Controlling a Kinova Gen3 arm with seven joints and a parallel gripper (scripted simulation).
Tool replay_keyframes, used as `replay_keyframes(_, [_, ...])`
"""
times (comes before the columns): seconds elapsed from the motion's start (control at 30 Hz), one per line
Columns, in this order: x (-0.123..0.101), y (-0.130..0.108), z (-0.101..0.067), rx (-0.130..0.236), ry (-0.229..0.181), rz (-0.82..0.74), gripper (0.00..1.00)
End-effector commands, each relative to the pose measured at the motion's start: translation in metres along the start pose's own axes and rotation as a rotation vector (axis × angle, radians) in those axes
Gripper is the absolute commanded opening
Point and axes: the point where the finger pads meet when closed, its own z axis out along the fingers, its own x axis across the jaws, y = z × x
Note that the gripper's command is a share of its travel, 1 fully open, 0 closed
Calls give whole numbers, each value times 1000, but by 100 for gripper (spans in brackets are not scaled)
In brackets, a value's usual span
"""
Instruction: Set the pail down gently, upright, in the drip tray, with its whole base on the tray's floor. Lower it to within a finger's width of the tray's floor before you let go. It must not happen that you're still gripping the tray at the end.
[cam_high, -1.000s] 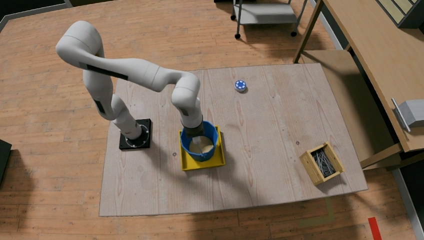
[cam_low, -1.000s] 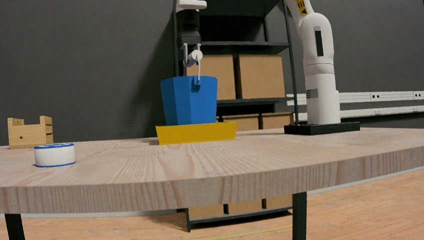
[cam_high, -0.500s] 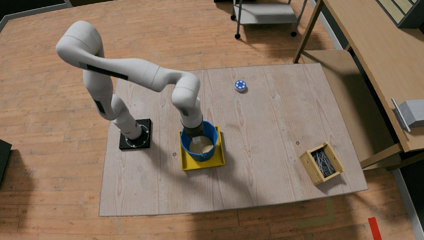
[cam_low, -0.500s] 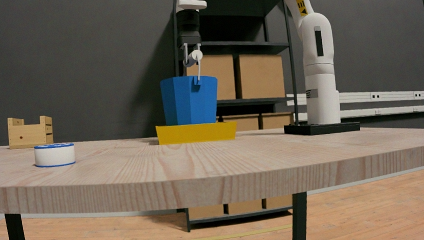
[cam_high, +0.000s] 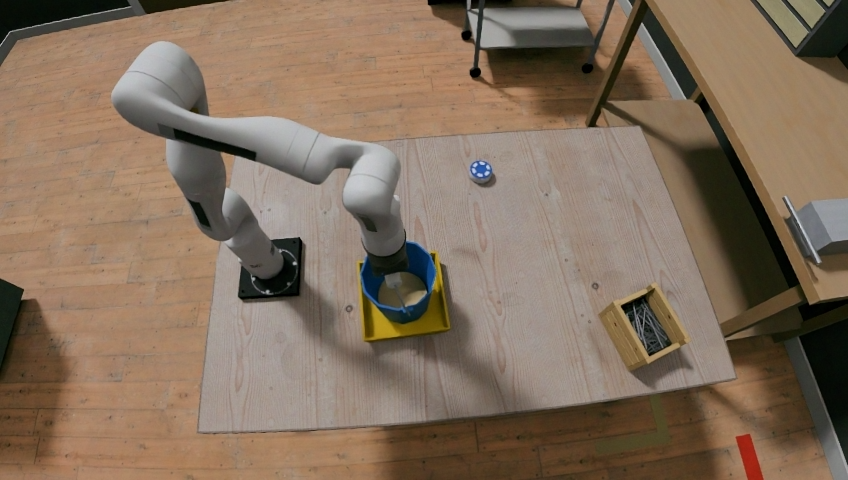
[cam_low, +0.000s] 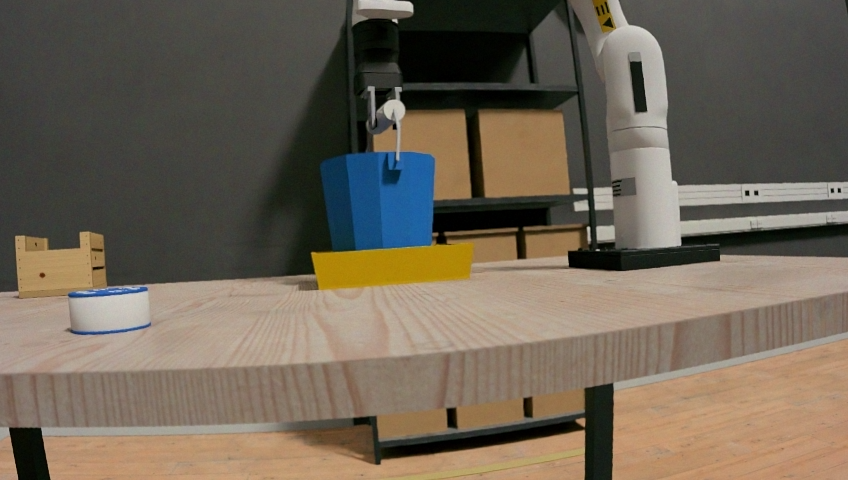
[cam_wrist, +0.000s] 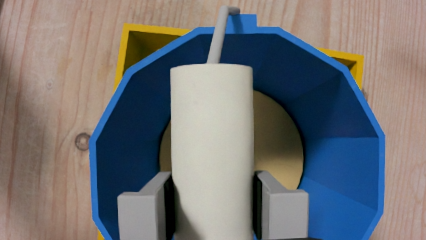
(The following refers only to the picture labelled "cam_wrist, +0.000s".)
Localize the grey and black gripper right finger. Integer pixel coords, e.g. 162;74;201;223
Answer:
253;170;309;240

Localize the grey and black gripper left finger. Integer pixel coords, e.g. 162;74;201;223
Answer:
117;172;175;240

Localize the blue pail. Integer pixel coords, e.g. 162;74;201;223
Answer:
89;5;385;240

